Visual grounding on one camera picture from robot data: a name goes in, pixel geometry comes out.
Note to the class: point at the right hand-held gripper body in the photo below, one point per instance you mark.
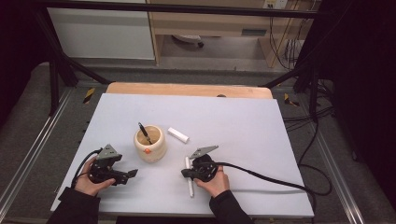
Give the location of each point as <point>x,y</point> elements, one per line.
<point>204,168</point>

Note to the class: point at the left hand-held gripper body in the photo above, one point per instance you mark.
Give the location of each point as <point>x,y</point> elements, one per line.
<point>101,171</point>

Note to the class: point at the white pen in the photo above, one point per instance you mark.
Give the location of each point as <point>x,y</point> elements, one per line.
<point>190,186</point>

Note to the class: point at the cream ribbed pen holder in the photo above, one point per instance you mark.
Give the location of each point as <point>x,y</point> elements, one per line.
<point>151,149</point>

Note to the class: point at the black pen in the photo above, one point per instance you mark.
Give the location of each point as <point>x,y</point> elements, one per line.
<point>144,132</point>

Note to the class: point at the person's left hand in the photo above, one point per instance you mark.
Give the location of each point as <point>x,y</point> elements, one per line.
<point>88,185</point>

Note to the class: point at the person's right hand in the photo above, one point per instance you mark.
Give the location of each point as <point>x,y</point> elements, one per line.
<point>216,185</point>

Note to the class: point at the white eraser block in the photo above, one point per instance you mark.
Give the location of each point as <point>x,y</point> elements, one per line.
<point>178,135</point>

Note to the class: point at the white table mat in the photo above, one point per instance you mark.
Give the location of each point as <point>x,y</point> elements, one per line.
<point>243,130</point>

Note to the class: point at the yellow black tape marker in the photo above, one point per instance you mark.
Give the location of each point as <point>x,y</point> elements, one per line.
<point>89,95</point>

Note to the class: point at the black metal stand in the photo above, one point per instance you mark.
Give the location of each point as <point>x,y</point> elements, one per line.
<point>56,71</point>
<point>313,90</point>

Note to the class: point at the white chair base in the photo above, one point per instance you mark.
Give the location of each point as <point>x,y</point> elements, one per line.
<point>188,39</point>

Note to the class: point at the white panel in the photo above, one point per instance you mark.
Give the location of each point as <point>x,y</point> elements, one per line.
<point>102,34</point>

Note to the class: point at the black curtain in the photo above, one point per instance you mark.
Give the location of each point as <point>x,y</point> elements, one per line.
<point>18,56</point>
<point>364,77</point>

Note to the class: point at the light wooden cabinet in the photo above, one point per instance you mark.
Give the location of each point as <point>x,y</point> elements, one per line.
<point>211,26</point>

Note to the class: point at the white power strip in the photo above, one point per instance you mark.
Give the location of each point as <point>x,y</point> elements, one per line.
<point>275,3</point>

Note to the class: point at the aluminium rail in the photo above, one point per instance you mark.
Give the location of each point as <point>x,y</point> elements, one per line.
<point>337,177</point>
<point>34,146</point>

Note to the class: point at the black horizontal frame bar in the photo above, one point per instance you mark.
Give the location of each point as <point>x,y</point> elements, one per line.
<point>186,10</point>

